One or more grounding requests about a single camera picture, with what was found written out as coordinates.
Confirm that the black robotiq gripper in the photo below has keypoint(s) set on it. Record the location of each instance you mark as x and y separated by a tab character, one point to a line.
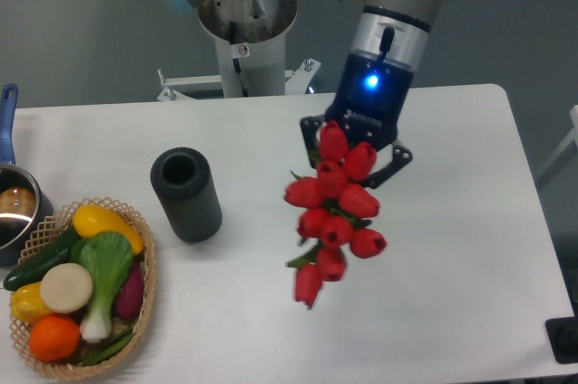
367	105

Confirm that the red tulip bouquet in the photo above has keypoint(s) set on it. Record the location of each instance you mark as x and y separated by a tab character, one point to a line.
337	212

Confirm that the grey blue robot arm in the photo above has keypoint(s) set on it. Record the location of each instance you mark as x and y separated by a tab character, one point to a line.
387	47

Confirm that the dark grey ribbed vase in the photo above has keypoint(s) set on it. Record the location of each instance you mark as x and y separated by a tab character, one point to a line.
182	181

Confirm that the green bok choy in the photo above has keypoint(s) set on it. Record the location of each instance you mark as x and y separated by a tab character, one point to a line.
108	257

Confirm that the purple sweet potato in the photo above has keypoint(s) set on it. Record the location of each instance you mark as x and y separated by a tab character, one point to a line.
129	300

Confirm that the yellow squash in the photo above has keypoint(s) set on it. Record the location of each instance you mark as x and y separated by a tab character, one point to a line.
90	219

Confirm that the black device at table edge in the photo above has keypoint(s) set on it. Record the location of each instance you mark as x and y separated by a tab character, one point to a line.
562	335

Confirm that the green cucumber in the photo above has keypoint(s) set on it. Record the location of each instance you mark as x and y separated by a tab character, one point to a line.
37	266

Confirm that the woven wicker basket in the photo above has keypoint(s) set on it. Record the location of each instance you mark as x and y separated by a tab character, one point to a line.
46	232

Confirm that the beige round disc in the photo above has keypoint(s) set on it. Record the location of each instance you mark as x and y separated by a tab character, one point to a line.
66	288

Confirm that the green bean pods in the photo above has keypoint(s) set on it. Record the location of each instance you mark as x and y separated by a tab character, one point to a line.
111	349

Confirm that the orange fruit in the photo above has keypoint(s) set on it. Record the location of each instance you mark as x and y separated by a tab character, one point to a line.
54	337

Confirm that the yellow bell pepper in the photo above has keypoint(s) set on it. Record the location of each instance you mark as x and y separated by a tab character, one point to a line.
27	305

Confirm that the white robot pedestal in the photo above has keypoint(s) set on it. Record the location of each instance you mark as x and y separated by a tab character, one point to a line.
249	38

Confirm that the white frame at right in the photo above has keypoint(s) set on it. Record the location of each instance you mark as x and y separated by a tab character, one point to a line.
560	156

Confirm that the blue handled saucepan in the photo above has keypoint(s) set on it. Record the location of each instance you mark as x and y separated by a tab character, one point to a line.
23	203

